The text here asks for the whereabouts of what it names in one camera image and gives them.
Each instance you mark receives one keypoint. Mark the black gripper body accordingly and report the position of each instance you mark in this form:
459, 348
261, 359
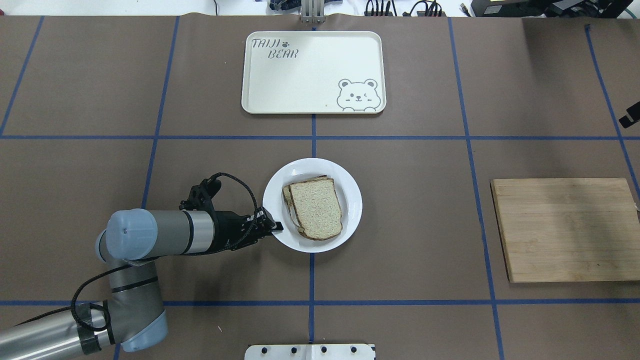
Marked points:
228, 230

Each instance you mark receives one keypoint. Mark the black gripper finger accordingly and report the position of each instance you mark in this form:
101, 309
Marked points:
267, 225
631, 116

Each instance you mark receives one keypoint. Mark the bread slice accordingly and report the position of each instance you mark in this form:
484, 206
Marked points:
289, 200
318, 209

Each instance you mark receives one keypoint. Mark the white round plate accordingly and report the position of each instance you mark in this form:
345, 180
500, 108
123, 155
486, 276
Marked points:
347, 192

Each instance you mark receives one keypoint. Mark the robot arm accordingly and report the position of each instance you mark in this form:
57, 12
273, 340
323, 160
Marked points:
124, 305

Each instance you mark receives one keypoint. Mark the bread slice under egg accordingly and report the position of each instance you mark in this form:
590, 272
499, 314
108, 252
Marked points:
289, 200

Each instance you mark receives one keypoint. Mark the wooden cutting board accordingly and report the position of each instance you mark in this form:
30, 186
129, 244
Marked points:
567, 229

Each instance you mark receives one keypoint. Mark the cream bear serving tray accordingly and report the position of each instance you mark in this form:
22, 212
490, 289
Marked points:
313, 72

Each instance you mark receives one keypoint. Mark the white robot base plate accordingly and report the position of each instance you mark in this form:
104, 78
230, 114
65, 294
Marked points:
340, 351

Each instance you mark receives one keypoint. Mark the aluminium frame post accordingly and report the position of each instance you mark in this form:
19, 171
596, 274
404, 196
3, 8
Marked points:
312, 11

